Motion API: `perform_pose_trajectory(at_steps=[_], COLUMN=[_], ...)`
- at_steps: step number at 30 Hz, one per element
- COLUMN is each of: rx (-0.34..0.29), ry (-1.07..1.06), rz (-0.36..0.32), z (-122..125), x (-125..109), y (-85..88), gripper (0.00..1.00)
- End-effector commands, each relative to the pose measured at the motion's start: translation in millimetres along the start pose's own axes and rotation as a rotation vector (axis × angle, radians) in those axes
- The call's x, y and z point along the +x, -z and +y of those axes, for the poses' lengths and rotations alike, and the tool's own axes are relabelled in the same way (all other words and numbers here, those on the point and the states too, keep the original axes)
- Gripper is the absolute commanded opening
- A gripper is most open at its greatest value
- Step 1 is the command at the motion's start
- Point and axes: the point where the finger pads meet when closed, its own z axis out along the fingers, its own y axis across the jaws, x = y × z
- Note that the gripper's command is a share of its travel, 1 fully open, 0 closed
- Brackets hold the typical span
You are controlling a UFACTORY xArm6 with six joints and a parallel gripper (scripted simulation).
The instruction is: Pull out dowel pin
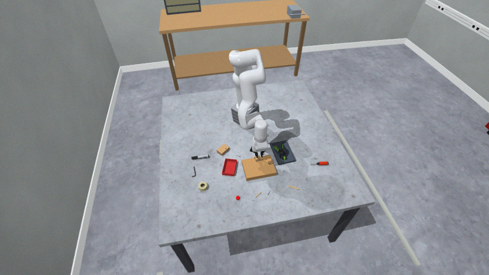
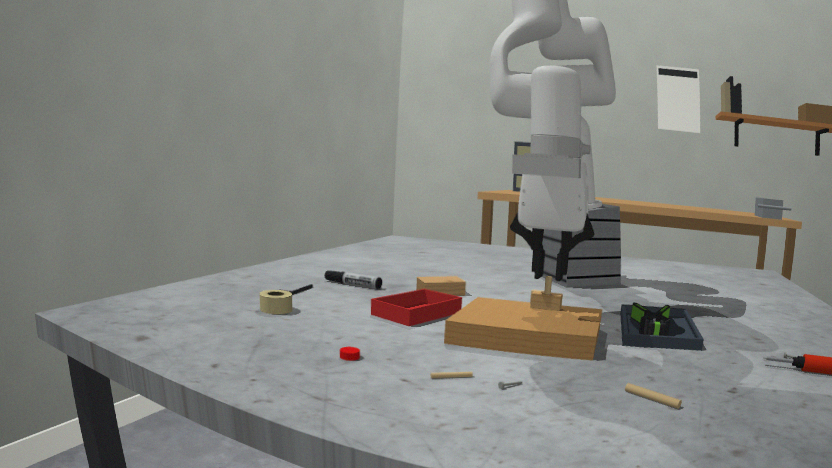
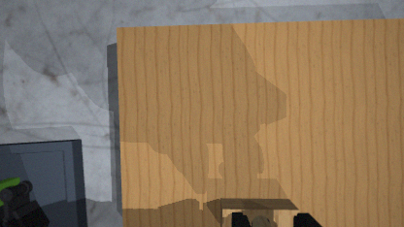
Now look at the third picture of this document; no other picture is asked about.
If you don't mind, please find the light wooden dowel pin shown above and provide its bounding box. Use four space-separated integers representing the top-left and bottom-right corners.
252 215 272 227

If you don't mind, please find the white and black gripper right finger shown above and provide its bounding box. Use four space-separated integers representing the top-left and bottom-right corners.
293 212 322 227

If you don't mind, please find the light brown wooden board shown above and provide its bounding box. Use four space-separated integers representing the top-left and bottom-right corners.
117 18 404 227

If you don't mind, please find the small wooden block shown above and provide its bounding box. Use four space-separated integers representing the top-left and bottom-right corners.
220 198 299 227

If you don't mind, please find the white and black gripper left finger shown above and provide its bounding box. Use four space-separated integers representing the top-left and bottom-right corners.
231 212 251 227

